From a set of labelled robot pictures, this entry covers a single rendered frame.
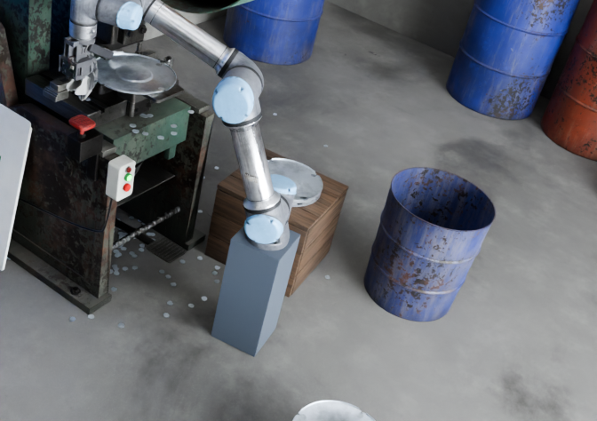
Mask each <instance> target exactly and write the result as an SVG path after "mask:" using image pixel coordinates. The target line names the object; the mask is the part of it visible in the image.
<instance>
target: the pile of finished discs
mask: <svg viewBox="0 0 597 421"><path fill-rule="evenodd" d="M267 164H268V168H269V172H270V174H276V175H282V176H284V177H287V178H289V179H291V180H292V181H293V182H294V183H295V184H296V187H297V189H296V194H295V196H294V200H293V204H292V207H301V206H307V205H309V204H312V203H314V202H316V201H317V200H318V199H319V197H320V195H321V192H322V187H323V183H322V179H321V177H320V176H318V175H316V173H315V171H314V170H313V169H311V168H310V167H308V166H306V165H304V164H303V163H299V162H296V161H293V160H290V159H284V158H272V159H270V160H267Z"/></svg>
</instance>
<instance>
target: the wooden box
mask: <svg viewBox="0 0 597 421"><path fill-rule="evenodd" d="M265 153H266V157H267V160H270V159H272V158H284V159H288V158H286V157H283V156H281V155H278V154H277V153H275V152H272V151H270V150H268V149H266V148H265ZM315 173H316V175H318V176H320V177H321V179H322V183H323V187H322V192H321V195H320V197H319V199H318V200H317V201H316V202H314V203H312V204H309V205H307V206H301V207H291V214H290V217H289V221H288V224H289V229H290V230H292V231H294V232H296V233H298V234H300V238H299V242H298V247H297V251H296V255H295V258H294V261H293V265H292V268H291V274H290V278H289V280H288V284H287V288H286V291H285V294H284V296H286V297H288V298H289V297H290V295H292V294H293V293H294V291H295V290H296V289H297V288H298V287H299V286H300V284H301V283H302V282H303V281H304V280H305V279H306V278H307V277H308V276H309V275H310V274H311V273H312V272H313V270H314V269H315V268H316V267H317V266H318V265H319V263H320V262H321V261H322V260H323V259H324V258H325V256H326V255H327V254H328V252H329V250H330V246H331V242H332V239H333V236H334V232H335V230H336V227H337V223H338V219H339V215H340V212H341V209H342V206H343V203H344V200H345V197H346V191H347V189H348V186H346V185H344V184H342V183H340V182H338V181H336V180H334V179H331V178H329V177H327V176H324V175H322V174H321V173H319V172H317V171H316V172H315ZM245 197H246V194H245V190H244V186H243V180H242V176H241V172H240V169H239V168H238V169H237V170H236V171H234V172H233V173H232V174H230V175H229V176H228V177H226V178H225V179H223V180H222V181H221V182H220V183H218V186H217V193H216V197H215V203H214V207H213V213H212V217H211V225H210V231H209V235H208V240H207V245H206V250H205V255H207V256H209V257H211V258H213V259H215V260H217V261H218V262H220V263H222V264H224V265H225V264H226V262H227V254H228V250H229V245H230V241H231V238H232V237H233V236H234V235H235V234H236V233H237V232H238V231H239V230H240V229H241V228H242V227H243V226H244V221H245V220H246V214H245V210H244V207H243V200H244V199H245Z"/></svg>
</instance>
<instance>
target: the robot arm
mask: <svg viewBox="0 0 597 421"><path fill-rule="evenodd" d="M141 19H143V20H144V21H145V22H147V23H148V24H150V25H151V26H153V27H154V28H156V29H157V30H159V31H160V32H162V33H163V34H165V35H166V36H168V37H169V38H170V39H171V40H173V41H174V42H176V43H177V44H179V45H180V46H182V47H183V48H185V49H186V50H188V51H189V52H191V53H192V54H194V55H195V56H196V57H197V58H199V59H200V60H202V61H203V62H205V63H206V64H208V65H209V66H211V67H212V68H214V69H215V70H216V74H217V75H218V76H219V77H221V78H222V80H221V81H220V82H219V84H218V85H217V86H216V88H215V91H214V93H213V96H212V106H213V109H214V112H215V113H216V115H217V116H218V117H220V118H221V119H222V123H223V125H224V126H226V127H227V128H229V129H230V132H231V136H232V140H233V143H234V147H235V154H236V158H237V162H238V165H239V169H240V172H241V176H242V180H243V186H244V190H245V194H246V197H245V199H244V200H243V207H244V210H245V214H246V220H245V221H244V236H245V238H246V240H247V241H248V242H249V243H250V244H251V245H253V246H255V247H257V248H259V249H262V250H280V249H282V248H284V247H285V246H286V245H287V244H288V242H289V239H290V230H289V224H288V221H289V217H290V214H291V207H292V204H293V200H294V196H295V194H296V189H297V187H296V184H295V183H294V182H293V181H292V180H291V179H289V178H287V177H284V176H282V175H276V174H270V172H269V168H268V164H267V157H266V153H265V149H264V145H263V140H262V137H261V133H260V128H259V120H260V118H261V117H262V113H261V109H260V104H259V95H260V94H261V92H262V91H263V87H264V79H263V75H262V73H261V71H260V70H259V68H258V67H257V65H256V64H255V63H254V62H253V61H252V60H250V59H249V58H248V57H247V56H245V55H244V54H243V53H241V52H239V51H238V50H237V49H236V48H228V47H226V46H225V45H224V44H223V43H221V42H220V41H218V40H217V39H215V38H214V37H213V36H211V35H209V34H208V33H206V32H205V31H204V30H202V29H201V28H199V27H197V26H196V25H195V24H194V23H193V22H191V21H190V20H188V19H186V18H185V17H184V16H182V15H181V14H179V13H178V12H176V11H175V10H173V9H172V8H171V7H170V6H168V5H167V4H165V3H164V2H162V1H161V0H71V5H70V19H69V37H66V38H65V40H64V53H63V54H61V55H60V58H59V71H62V73H63V74H65V75H67V76H69V77H71V78H72V80H71V81H70V82H69V83H68V84H67V87H66V88H67V90H68V91H75V95H78V97H79V99H80V100H81V101H83V100H85V99H86V98H87V97H88V96H89V94H90V93H91V91H92V89H93V88H94V86H95V84H96V83H97V81H98V69H97V63H98V62H97V60H96V57H94V54H93V53H95V54H98V55H99V56H100V57H101V58H102V59H105V58H107V59H109V60H111V59H112V57H113V55H114V53H113V52H112V51H110V50H109V49H108V48H107V47H106V46H100V45H97V44H95V37H96V33H97V23H98V21H100V22H103V23H107V24H109V25H113V26H116V27H119V28H122V29H129V30H135V29H137V28H138V27H139V24H140V22H141ZM92 52H93V53H92ZM60 60H62V67H61V66H60Z"/></svg>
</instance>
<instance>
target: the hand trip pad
mask: <svg viewBox="0 0 597 421"><path fill-rule="evenodd" d="M69 124H70V125H72V126H74V127H75V128H77V129H78V130H79V134H84V132H85V131H88V130H90V129H92V128H94V127H95V124H96V123H95V122H94V121H93V120H92V119H90V118H88V117H87V116H85V115H77V116H74V117H72V118H70V119H69Z"/></svg>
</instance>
